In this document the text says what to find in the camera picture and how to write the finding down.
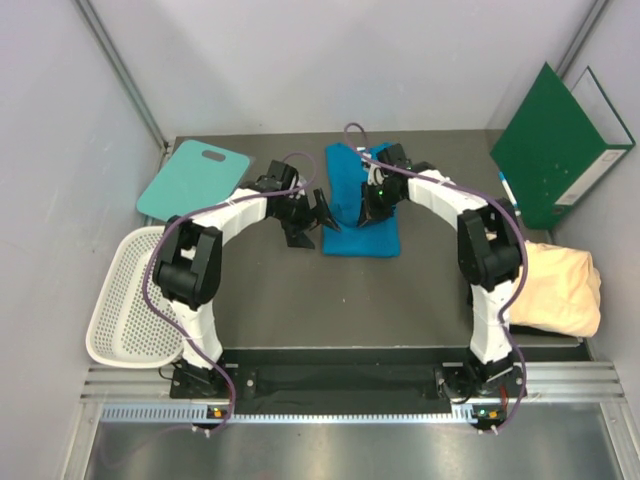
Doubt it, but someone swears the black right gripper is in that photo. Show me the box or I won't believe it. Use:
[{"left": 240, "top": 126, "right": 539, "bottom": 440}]
[{"left": 358, "top": 180, "right": 405, "bottom": 229}]

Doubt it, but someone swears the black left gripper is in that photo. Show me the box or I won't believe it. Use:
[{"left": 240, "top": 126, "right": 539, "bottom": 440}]
[{"left": 272, "top": 187, "right": 340, "bottom": 248}]

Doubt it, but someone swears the blue t shirt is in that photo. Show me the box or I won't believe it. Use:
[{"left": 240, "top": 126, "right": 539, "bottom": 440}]
[{"left": 322, "top": 143, "right": 401, "bottom": 258}]

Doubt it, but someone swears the cream t shirt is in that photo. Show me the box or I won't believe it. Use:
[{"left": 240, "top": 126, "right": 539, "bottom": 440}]
[{"left": 509, "top": 241, "right": 601, "bottom": 338}]

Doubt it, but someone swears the black t shirt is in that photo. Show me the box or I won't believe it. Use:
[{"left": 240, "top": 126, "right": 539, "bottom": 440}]
[{"left": 510, "top": 324, "right": 581, "bottom": 343}]

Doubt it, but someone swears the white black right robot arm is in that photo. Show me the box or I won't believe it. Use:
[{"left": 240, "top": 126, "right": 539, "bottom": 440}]
[{"left": 355, "top": 144, "right": 525, "bottom": 399}]

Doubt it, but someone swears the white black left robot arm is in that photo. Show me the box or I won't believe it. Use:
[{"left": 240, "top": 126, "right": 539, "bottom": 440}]
[{"left": 143, "top": 160, "right": 339, "bottom": 399}]

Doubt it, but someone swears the teal cutting board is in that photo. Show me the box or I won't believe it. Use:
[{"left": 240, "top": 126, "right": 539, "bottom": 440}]
[{"left": 136, "top": 139, "right": 253, "bottom": 222}]

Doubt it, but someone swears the white blue marker pen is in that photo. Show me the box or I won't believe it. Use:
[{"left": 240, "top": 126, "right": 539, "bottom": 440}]
[{"left": 499, "top": 171, "right": 521, "bottom": 216}]

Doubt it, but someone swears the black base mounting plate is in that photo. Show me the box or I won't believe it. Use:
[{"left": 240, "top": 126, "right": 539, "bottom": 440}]
[{"left": 169, "top": 362, "right": 526, "bottom": 414}]

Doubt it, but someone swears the white perforated plastic basket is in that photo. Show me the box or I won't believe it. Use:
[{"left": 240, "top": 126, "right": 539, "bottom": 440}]
[{"left": 85, "top": 226, "right": 183, "bottom": 369}]

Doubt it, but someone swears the green lever arch binder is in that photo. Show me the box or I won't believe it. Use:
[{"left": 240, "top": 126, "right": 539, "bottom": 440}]
[{"left": 491, "top": 64, "right": 636, "bottom": 230}]

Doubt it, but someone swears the grey slotted cable duct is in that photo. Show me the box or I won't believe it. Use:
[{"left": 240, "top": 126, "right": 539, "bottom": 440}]
[{"left": 100, "top": 403, "right": 498, "bottom": 425}]

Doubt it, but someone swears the aluminium frame rail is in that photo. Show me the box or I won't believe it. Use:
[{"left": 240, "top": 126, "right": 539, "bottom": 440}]
[{"left": 71, "top": 0, "right": 169, "bottom": 152}]

